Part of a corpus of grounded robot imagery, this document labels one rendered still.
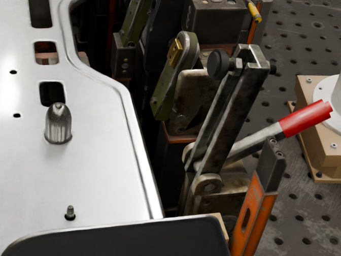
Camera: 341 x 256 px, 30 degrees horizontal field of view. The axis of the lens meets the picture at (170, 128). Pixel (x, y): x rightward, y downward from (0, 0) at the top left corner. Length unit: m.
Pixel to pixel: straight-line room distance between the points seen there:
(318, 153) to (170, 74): 0.48
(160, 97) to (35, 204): 0.23
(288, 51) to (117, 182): 0.86
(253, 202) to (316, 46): 1.02
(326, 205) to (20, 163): 0.63
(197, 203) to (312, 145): 0.58
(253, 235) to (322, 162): 0.61
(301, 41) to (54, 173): 0.95
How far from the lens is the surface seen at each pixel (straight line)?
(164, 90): 0.82
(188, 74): 0.80
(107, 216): 0.71
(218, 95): 0.63
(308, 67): 1.49
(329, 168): 1.23
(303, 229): 1.15
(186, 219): 0.28
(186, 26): 0.86
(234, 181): 0.70
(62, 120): 0.76
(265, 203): 0.57
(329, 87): 1.30
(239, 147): 0.68
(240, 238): 0.62
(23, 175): 0.75
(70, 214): 0.70
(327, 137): 1.21
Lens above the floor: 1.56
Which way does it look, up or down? 43 degrees down
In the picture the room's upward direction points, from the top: 11 degrees clockwise
